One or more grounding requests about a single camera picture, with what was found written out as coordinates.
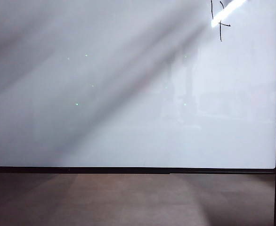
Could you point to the white whiteboard with black frame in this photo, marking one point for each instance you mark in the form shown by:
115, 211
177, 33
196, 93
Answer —
128, 94

